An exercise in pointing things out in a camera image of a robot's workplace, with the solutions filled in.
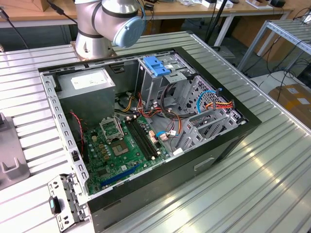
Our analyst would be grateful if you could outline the perforated metal disk bay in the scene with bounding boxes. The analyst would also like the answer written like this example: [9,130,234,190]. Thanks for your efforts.
[170,74,246,156]

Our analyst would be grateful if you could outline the black RAM slot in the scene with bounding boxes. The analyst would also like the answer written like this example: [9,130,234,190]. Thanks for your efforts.
[125,117,156,160]
[132,116,161,156]

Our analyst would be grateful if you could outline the metal optical drive cage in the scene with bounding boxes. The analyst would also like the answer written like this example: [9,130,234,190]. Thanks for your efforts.
[135,50,197,115]

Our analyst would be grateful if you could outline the metal locking lever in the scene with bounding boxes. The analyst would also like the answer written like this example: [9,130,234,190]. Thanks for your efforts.
[116,116,124,139]

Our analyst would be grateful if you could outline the CPU socket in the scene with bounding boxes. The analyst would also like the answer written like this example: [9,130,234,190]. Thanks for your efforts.
[108,139,131,158]

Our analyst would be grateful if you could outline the blue plastic drive latch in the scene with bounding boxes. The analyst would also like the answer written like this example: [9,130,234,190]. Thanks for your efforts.
[142,56,172,77]

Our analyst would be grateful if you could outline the metal socket cover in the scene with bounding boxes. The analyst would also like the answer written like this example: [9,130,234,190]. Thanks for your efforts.
[99,116,123,143]

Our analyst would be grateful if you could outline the black open PC case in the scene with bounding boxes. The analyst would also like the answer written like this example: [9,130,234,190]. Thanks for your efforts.
[37,46,263,233]

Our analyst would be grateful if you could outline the green motherboard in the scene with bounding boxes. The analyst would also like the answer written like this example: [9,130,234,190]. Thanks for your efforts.
[84,114,171,196]

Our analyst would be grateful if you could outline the grey power supply unit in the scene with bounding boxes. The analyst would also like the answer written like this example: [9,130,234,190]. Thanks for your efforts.
[55,67,117,127]

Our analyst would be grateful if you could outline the blue expansion slot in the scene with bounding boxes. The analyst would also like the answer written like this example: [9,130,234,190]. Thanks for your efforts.
[100,163,141,189]

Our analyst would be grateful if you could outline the long wooden desk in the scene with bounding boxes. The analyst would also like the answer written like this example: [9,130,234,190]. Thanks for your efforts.
[0,0,296,48]

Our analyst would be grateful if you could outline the black tripod stand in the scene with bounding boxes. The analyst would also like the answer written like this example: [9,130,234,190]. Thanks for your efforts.
[204,0,231,51]

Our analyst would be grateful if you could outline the cardboard box with labels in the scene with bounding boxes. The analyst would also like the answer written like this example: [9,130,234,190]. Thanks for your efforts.
[268,83,311,123]

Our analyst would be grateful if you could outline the grey parts rack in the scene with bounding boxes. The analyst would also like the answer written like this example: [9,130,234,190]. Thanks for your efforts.
[0,113,31,190]

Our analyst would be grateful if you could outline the small brown box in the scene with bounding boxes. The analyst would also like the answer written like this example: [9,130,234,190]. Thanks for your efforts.
[40,0,76,12]

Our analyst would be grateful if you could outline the blue wire with white plug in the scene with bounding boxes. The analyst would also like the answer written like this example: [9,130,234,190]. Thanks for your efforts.
[154,130,180,141]

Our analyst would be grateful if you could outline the red wire bundle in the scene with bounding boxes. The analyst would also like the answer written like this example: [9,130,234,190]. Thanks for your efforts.
[136,92,163,120]

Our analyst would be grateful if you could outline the orange yellow wire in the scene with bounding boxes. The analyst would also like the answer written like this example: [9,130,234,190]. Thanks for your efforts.
[175,114,183,135]

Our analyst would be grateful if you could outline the yellow black wire bundle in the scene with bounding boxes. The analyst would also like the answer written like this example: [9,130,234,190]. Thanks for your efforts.
[120,92,136,113]

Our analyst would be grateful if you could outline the blue wire with black plug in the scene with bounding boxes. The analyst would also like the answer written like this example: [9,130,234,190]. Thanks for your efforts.
[196,88,223,115]

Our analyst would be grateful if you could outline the orange red power wire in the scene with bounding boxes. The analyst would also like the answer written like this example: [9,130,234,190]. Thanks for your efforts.
[205,99,235,111]

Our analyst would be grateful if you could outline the red black twisted wire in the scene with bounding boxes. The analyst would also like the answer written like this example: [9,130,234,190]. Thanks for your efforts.
[69,110,86,152]

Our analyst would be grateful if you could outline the metal expansion slot bracket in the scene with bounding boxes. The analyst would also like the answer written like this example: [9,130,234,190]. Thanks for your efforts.
[47,172,89,230]

